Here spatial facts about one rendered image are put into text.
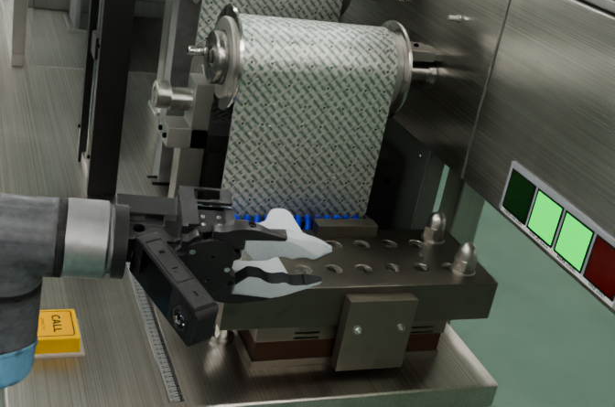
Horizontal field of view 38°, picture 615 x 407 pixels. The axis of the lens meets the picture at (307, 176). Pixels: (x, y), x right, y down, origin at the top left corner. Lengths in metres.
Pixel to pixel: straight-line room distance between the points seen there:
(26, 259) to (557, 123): 0.64
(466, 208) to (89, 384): 0.78
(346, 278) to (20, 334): 0.47
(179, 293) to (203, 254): 0.07
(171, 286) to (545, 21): 0.60
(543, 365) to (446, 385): 1.92
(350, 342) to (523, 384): 1.88
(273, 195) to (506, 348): 2.00
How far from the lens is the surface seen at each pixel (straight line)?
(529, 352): 3.22
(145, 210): 0.88
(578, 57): 1.10
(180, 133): 1.30
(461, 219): 1.63
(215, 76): 1.23
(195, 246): 0.84
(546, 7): 1.16
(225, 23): 1.25
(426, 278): 1.24
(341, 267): 1.22
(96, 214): 0.84
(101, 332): 1.24
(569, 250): 1.09
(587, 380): 3.19
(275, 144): 1.26
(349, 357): 1.21
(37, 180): 1.65
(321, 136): 1.28
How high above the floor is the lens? 1.60
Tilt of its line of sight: 23 degrees down
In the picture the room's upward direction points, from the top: 11 degrees clockwise
